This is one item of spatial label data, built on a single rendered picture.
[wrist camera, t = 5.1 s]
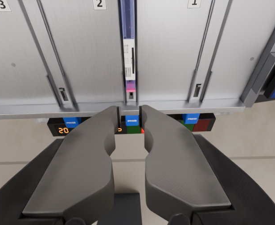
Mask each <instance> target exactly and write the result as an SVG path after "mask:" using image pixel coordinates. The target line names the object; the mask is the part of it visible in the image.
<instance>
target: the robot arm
mask: <svg viewBox="0 0 275 225"><path fill-rule="evenodd" d="M139 119H140V128H142V129H143V130H144V147H145V149H146V150H147V152H148V153H149V154H148V155H147V156H146V158H145V195H146V205H147V207H148V209H149V210H151V211H152V212H154V213H155V214H157V215H158V216H160V217H161V218H163V219H165V220H166V221H168V224H167V225H275V203H274V202H273V200H272V199H271V198H270V197H269V196H268V195H267V193H266V192H265V191H264V190H263V189H262V188H261V187H260V186H259V185H258V184H257V183H256V182H255V181H254V180H253V179H252V178H251V177H250V176H249V175H248V174H247V173H246V172H245V171H244V170H242V169H241V168H240V167H239V166H238V165H236V164H235V163H234V162H233V161H232V160H230V159H229V158H228V157H227V156H225V155H224V154H223V153H222V152H221V151H220V150H219V149H217V148H216V147H215V146H214V145H213V144H211V143H210V142H209V141H208V140H207V139H205V138H204V137H203V136H202V135H201V134H193V133H192V132H191V131H190V130H189V129H187V128H186V127H185V126H184V125H182V124H181V123H180V122H178V121H177V120H175V119H173V118H172V117H170V116H168V115H166V114H164V113H162V112H160V111H158V110H156V109H154V108H153V107H151V106H149V105H146V104H144V105H142V106H139ZM120 127H121V107H120V106H114V105H113V106H110V107H108V108H107V109H105V110H103V111H101V112H99V113H98V114H96V115H94V116H92V117H91V118H89V119H87V120H86V121H84V122H82V123H81V124H79V125H78V126H77V127H75V128H74V129H73V130H72V131H70V132H69V133H68V134H67V135H66V136H65V137H64V138H57V139H56V140H54V141H53V142H52V143H51V144H50V145H49V146H47V147H46V148H45V149H44V150H43V151H42V152H41V153H40V154H39V155H37V156H36V157H35V158H34V159H33V160H32V161H30V162H29V163H28V164H27V165H26V166H25V167H23V168H22V169H21V170H20V171H19V172H18V173H16V174H15V175H14V176H13V177H12V178H11V179H10V180H9V181H8V182H7V183H6V184H5V185H3V186H2V187H1V188H0V225H92V224H93V223H95V222H96V221H97V220H99V219H100V218H102V217H103V216H105V215H106V214H107V213H109V212H110V211H111V210H112V208H113V205H114V192H115V183H114V175H113V167H112V159H111V157H110V155H111V154H112V152H113V151H114V150H115V133H116V131H117V130H118V128H120Z"/></svg>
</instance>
